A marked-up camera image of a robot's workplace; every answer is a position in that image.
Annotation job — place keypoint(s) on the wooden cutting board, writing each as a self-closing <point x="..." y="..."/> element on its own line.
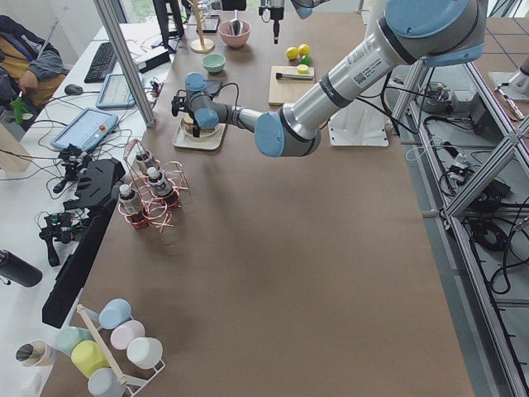
<point x="289" y="90"/>

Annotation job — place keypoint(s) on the white round plate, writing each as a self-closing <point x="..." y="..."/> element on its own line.
<point x="204" y="133"/>

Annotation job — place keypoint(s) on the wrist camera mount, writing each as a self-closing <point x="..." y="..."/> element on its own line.
<point x="179" y="103"/>

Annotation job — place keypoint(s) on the green pastel cup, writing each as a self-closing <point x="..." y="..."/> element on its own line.
<point x="69" y="337"/>

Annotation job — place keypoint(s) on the wooden mug tree stand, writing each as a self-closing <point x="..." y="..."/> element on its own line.
<point x="195" y="19"/>

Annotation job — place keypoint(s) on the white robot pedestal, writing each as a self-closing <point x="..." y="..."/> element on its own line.
<point x="359" y="124"/>

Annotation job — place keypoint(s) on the grey pastel cup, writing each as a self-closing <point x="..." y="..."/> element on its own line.
<point x="104" y="383"/>

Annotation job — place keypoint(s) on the computer mouse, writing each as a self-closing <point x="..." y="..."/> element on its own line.
<point x="73" y="89"/>

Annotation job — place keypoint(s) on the yellow lemon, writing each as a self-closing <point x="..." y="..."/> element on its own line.
<point x="304" y="49"/>
<point x="291" y="53"/>

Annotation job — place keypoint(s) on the cream rabbit tray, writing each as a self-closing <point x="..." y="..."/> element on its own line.
<point x="182" y="141"/>

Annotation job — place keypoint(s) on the green lime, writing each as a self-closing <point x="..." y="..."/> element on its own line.
<point x="305" y="60"/>

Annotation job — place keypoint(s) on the black water bottle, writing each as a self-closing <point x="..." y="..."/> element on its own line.
<point x="15" y="269"/>

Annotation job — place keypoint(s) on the white pastel cup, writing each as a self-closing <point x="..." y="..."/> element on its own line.
<point x="145" y="352"/>

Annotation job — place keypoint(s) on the blue pastel cup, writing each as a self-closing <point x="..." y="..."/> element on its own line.
<point x="115" y="313"/>

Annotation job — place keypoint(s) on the tea bottle one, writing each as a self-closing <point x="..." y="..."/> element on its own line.
<point x="144" y="161"/>

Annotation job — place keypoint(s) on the yellow lemon far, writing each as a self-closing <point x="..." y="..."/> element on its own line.
<point x="304" y="49"/>

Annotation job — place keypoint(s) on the black keyboard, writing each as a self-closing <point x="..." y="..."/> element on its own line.
<point x="102" y="64"/>

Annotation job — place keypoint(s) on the pink pastel cup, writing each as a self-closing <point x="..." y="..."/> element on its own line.
<point x="125" y="333"/>

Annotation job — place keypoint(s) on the pink bowl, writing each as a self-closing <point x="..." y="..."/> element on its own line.
<point x="232" y="40"/>

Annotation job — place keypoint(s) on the tea bottle two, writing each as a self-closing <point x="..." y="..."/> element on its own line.
<point x="158" y="182"/>

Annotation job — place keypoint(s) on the mint green bowl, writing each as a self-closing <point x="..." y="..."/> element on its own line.
<point x="214" y="63"/>

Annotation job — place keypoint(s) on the half lemon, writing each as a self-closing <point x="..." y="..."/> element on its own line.
<point x="302" y="69"/>

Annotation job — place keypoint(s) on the seated person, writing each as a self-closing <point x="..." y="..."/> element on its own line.
<point x="31" y="68"/>

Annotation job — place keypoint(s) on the yellow lemon near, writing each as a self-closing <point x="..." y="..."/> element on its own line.
<point x="291" y="53"/>

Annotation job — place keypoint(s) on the tea bottle three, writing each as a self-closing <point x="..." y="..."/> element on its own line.
<point x="128" y="199"/>

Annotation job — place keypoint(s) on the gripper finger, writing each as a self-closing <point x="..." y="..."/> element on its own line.
<point x="276" y="31"/>

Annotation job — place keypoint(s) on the teach pendant far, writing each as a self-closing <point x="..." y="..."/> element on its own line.
<point x="115" y="94"/>

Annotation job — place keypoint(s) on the steel ice scoop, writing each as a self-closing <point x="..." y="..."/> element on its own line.
<point x="235" y="25"/>

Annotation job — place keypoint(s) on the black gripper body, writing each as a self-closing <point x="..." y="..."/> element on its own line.
<point x="195" y="126"/>
<point x="275" y="17"/>

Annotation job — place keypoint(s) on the teach pendant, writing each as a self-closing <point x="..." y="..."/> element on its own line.
<point x="87" y="130"/>
<point x="115" y="94"/>

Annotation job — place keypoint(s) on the aluminium frame post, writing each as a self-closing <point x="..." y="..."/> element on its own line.
<point x="109" y="20"/>

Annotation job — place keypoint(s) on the paper cup with steel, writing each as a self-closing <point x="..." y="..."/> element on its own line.
<point x="36" y="353"/>

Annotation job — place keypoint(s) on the copper wire bottle rack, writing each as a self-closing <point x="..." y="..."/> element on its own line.
<point x="153" y="211"/>

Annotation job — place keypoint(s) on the yellow pastel cup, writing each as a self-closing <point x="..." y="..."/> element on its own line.
<point x="88" y="358"/>

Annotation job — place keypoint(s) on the teach pendant near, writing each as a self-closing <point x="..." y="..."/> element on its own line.
<point x="87" y="130"/>

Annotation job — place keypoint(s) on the white cup rack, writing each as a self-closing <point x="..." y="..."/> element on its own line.
<point x="134" y="378"/>

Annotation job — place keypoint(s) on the grey folded cloth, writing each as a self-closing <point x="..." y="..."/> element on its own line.
<point x="213" y="87"/>

